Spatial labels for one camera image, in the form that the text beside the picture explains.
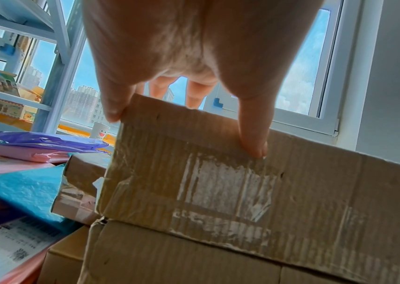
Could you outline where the white framed window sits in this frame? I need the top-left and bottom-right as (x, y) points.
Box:
(0, 0), (385, 152)

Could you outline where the white metal shelf rack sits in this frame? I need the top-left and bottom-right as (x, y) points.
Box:
(0, 0), (90, 134)

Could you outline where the yellow tape strip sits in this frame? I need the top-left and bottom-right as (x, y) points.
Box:
(0, 106), (118, 147)

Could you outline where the person's left hand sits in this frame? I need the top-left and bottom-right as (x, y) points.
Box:
(80, 0), (327, 160)

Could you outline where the white paper cup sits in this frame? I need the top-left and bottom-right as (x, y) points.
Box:
(90, 121), (112, 141)

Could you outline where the brown cardboard box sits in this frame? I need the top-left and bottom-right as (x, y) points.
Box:
(78, 217), (365, 284)
(50, 152), (113, 226)
(96, 93), (400, 284)
(37, 225), (91, 284)

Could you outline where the colourful printed paper box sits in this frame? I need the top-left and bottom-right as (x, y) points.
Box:
(0, 66), (45, 122)

